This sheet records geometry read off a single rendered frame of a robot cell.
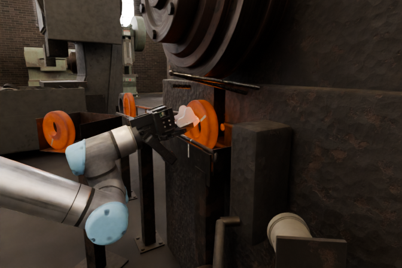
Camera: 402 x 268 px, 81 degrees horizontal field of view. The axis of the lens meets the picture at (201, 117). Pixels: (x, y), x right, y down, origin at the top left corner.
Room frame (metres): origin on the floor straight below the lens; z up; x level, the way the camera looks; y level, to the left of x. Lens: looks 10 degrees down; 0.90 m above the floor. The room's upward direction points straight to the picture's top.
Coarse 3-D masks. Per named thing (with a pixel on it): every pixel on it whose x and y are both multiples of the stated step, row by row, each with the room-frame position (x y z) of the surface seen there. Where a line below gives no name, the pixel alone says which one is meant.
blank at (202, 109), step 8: (192, 104) 0.71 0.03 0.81; (200, 104) 0.66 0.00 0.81; (208, 104) 0.67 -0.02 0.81; (200, 112) 0.66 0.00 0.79; (208, 112) 0.64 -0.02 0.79; (200, 120) 0.66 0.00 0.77; (208, 120) 0.63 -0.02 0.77; (216, 120) 0.64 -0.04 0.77; (208, 128) 0.63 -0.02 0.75; (216, 128) 0.63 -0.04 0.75; (192, 136) 0.70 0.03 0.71; (200, 136) 0.66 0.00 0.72; (208, 136) 0.62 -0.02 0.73; (216, 136) 0.64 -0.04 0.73; (208, 144) 0.63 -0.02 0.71
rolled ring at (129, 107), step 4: (124, 96) 1.47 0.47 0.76; (128, 96) 1.40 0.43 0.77; (132, 96) 1.41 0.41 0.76; (124, 100) 1.48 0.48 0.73; (128, 100) 1.39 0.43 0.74; (132, 100) 1.38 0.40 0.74; (124, 104) 1.49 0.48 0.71; (128, 104) 1.50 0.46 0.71; (132, 104) 1.37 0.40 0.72; (124, 108) 1.49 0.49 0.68; (128, 108) 1.50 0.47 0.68; (132, 108) 1.37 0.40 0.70; (124, 112) 1.49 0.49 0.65; (128, 112) 1.49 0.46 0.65; (132, 112) 1.37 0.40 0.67; (132, 116) 1.37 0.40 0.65
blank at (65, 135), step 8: (48, 112) 0.93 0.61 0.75; (56, 112) 0.91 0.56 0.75; (64, 112) 0.93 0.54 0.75; (48, 120) 0.94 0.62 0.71; (56, 120) 0.91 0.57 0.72; (64, 120) 0.90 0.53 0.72; (48, 128) 0.95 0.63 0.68; (64, 128) 0.90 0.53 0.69; (72, 128) 0.91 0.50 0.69; (48, 136) 0.94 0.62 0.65; (56, 136) 0.92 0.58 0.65; (64, 136) 0.90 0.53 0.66; (72, 136) 0.91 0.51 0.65; (56, 144) 0.92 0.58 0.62; (64, 144) 0.90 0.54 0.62
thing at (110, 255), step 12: (36, 120) 0.94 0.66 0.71; (72, 120) 1.08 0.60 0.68; (84, 120) 1.11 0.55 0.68; (96, 120) 1.07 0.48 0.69; (108, 120) 0.94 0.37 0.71; (120, 120) 1.00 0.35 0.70; (84, 132) 0.84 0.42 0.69; (96, 132) 0.89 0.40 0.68; (48, 144) 0.97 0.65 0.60; (84, 180) 0.93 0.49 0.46; (84, 240) 0.95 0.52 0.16; (96, 252) 0.93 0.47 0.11; (108, 252) 1.05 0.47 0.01; (84, 264) 0.98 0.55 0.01; (96, 264) 0.93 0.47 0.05; (108, 264) 0.98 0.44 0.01; (120, 264) 0.98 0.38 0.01
